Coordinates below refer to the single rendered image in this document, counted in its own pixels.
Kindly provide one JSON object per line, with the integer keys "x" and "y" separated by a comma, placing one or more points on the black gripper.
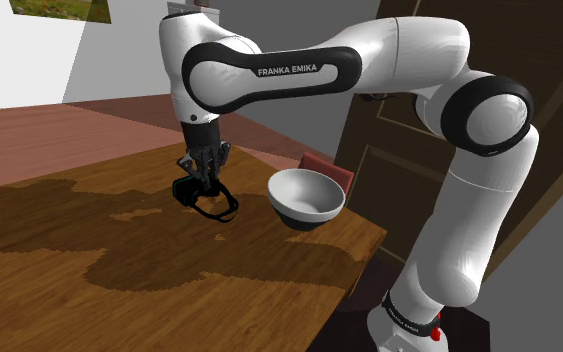
{"x": 201, "y": 134}

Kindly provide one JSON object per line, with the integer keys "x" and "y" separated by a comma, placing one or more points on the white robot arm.
{"x": 461, "y": 204}

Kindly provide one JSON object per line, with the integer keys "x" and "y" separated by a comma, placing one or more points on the white bowl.
{"x": 305, "y": 195}

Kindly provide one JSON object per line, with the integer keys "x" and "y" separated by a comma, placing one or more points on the red chair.
{"x": 332, "y": 169}

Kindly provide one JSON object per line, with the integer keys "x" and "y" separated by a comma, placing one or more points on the wooden table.
{"x": 115, "y": 273}

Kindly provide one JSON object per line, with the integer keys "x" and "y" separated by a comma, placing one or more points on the dark brown door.
{"x": 398, "y": 161}

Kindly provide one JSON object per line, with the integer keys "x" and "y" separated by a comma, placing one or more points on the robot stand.
{"x": 464, "y": 334}

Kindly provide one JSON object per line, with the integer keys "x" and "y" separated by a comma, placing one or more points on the green wall picture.
{"x": 61, "y": 8}

